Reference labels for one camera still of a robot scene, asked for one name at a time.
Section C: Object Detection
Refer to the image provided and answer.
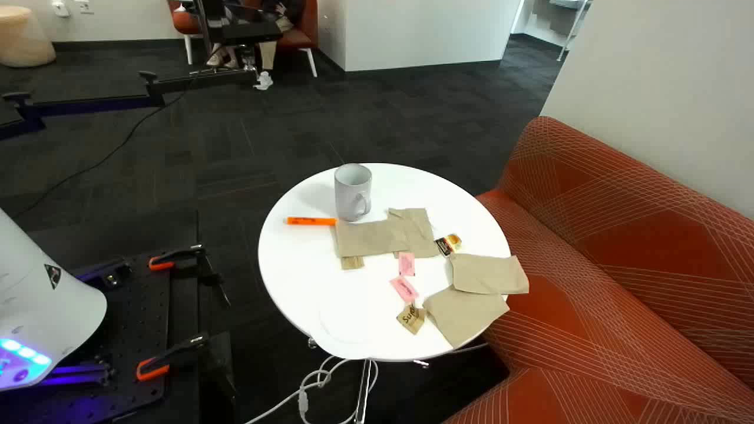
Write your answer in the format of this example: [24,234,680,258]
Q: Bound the orange chair white legs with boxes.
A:
[165,0,324,79]

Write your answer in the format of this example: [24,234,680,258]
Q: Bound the orange marker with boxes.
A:
[284,214,340,229]

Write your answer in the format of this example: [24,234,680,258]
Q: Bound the dark yellow small packet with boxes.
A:
[435,231,465,257]

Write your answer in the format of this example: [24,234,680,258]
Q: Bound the white mug cup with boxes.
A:
[333,163,375,224]

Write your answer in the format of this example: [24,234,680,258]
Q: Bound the large brown paper napkin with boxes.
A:
[330,205,444,262]

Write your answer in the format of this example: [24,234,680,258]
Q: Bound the orange patterned sofa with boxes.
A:
[444,115,754,424]

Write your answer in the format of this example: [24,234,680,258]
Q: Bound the white cable bundle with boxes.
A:
[243,353,384,424]

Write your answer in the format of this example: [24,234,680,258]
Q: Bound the folded brown paper napkin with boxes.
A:
[445,251,534,297]
[423,284,511,348]

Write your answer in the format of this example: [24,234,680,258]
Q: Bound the seated person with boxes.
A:
[205,0,297,95]

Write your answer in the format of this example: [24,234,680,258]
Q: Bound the tan tea bag packet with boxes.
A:
[397,302,429,336]

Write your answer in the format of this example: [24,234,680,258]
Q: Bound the black long rail equipment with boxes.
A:
[0,69,258,143]

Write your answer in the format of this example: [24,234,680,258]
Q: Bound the beige round ottoman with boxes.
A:
[0,4,60,69]

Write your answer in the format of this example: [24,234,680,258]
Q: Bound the black floor cable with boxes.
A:
[21,102,172,214]

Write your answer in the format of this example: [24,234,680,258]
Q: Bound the orange handled black clamp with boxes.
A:
[147,243,221,287]
[135,334,209,383]

